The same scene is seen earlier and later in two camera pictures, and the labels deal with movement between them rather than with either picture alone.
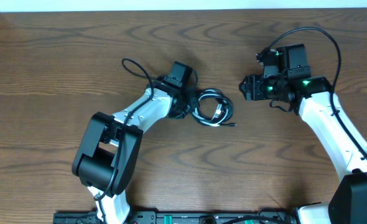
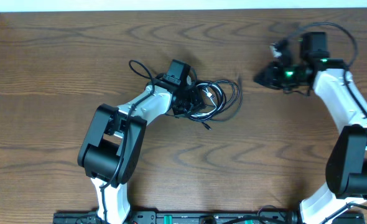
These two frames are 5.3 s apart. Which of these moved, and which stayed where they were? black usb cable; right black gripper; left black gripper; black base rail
Moved: black usb cable; right black gripper
Stayed: left black gripper; black base rail
